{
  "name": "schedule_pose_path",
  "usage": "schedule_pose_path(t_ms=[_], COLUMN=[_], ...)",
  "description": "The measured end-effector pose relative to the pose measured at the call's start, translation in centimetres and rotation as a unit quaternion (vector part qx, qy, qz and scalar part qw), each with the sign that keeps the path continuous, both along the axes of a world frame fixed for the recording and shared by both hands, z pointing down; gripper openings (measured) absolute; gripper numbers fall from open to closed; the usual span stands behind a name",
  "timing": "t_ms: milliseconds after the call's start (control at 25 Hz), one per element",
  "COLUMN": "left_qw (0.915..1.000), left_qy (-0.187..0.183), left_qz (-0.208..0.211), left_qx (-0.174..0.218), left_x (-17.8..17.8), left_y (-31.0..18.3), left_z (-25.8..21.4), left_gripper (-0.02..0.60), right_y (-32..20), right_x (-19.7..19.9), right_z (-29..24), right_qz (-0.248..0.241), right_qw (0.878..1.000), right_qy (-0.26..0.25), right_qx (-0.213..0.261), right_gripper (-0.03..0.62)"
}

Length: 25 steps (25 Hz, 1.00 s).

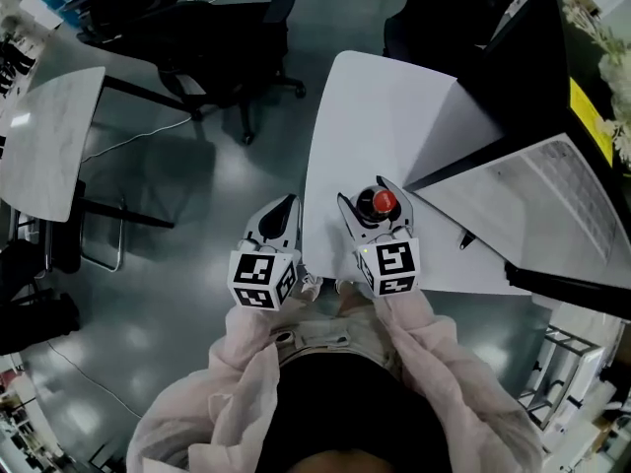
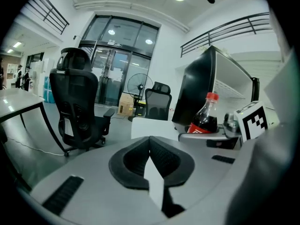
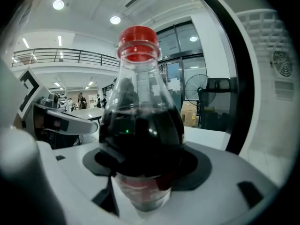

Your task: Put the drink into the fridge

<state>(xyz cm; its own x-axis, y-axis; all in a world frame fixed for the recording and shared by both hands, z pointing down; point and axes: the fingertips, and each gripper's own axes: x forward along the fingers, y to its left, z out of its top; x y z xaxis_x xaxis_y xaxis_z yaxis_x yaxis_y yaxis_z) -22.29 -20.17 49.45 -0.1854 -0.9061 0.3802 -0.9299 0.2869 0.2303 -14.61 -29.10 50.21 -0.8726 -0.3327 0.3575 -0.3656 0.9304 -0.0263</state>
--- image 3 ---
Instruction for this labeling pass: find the white ceiling air conditioner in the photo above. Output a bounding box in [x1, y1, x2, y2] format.
[118, 0, 158, 17]

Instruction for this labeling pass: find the black mesh chair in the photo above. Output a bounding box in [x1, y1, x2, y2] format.
[198, 77, 233, 132]

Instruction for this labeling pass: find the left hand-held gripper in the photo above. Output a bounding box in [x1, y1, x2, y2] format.
[14, 67, 99, 142]

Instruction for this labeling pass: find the white black-edged cabinet box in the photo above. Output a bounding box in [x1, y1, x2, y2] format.
[186, 0, 298, 189]

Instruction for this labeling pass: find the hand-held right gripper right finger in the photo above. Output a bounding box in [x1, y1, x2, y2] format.
[112, 142, 280, 225]

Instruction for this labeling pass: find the black balcony railing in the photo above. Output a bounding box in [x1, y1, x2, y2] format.
[11, 47, 120, 68]

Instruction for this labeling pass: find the cola bottle red cap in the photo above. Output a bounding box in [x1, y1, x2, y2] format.
[98, 25, 186, 212]

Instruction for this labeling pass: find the brown cardboard box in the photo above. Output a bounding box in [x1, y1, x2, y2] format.
[180, 101, 200, 128]

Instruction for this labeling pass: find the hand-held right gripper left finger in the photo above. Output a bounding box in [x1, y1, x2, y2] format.
[37, 141, 132, 225]

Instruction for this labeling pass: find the black floor fan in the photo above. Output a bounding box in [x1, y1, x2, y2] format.
[184, 74, 218, 126]

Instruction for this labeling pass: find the glass entrance door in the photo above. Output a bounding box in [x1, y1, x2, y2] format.
[156, 20, 208, 113]

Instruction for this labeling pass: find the white table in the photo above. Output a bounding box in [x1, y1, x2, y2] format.
[184, 125, 233, 151]

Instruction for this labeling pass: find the grey marble table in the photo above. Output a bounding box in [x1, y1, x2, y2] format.
[67, 107, 106, 126]

